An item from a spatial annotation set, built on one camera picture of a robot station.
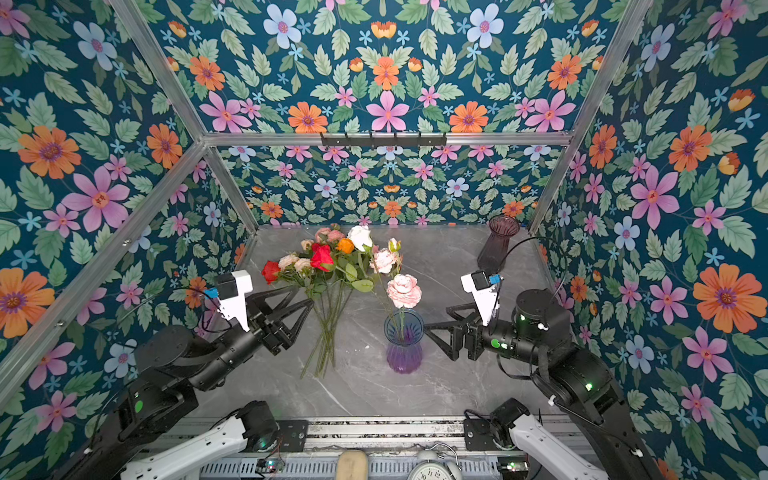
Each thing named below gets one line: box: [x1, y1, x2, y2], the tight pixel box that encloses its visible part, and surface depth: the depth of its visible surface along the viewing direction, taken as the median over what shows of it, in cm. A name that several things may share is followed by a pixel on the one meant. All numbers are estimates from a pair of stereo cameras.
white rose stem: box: [347, 225, 400, 319], surface depth 64 cm
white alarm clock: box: [408, 443, 462, 480], surface depth 68 cm
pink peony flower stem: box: [370, 238, 423, 340], surface depth 66 cm
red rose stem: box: [310, 243, 335, 319], surface depth 66 cm
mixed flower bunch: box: [261, 226, 375, 379], surface depth 90 cm
